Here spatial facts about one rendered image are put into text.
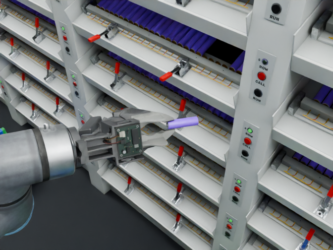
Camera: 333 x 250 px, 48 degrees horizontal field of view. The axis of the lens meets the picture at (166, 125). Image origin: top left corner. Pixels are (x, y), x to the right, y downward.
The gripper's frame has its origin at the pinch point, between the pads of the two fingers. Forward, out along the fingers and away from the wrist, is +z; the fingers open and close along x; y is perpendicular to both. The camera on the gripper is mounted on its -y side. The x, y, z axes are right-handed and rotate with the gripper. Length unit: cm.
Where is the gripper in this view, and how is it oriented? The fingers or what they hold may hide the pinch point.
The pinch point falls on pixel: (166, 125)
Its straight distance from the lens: 75.4
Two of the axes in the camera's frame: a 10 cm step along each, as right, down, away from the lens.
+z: 8.8, -1.8, 4.3
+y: 4.6, 1.5, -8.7
